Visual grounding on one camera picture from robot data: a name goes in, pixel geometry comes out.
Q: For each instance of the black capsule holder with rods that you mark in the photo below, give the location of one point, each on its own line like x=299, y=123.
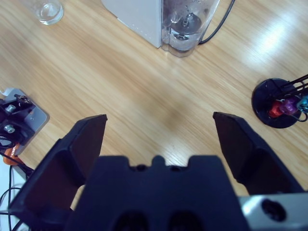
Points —
x=262, y=96

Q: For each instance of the purple coffee capsule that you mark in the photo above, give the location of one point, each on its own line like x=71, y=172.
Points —
x=288, y=106

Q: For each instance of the clear water tank dark lid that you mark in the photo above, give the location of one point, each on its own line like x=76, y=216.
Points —
x=183, y=41

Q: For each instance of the clear drinking glass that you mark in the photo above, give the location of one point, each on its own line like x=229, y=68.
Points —
x=51, y=14

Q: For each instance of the blue coffee capsule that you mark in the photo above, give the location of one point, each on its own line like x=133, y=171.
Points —
x=304, y=102

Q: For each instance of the red coffee capsule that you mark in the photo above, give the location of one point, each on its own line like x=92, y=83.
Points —
x=274, y=111

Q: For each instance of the orange plastic clip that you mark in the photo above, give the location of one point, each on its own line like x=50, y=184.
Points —
x=12, y=157

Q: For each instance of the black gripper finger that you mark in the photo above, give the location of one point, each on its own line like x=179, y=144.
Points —
x=55, y=173
x=250, y=158

